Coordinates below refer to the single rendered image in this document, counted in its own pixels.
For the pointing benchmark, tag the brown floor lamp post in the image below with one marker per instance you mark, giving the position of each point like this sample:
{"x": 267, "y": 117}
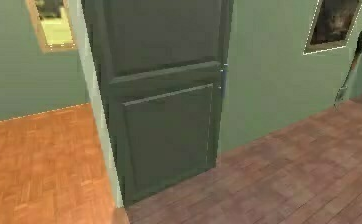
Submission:
{"x": 353, "y": 63}

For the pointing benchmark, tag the wooden framed yellow picture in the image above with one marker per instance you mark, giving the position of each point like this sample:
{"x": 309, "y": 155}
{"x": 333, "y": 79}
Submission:
{"x": 54, "y": 30}

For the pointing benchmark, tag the dark green panelled room door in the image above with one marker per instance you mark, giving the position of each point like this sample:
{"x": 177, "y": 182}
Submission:
{"x": 165, "y": 100}

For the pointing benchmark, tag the wooden framed dark picture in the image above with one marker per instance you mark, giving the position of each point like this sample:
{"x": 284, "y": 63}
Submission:
{"x": 334, "y": 24}

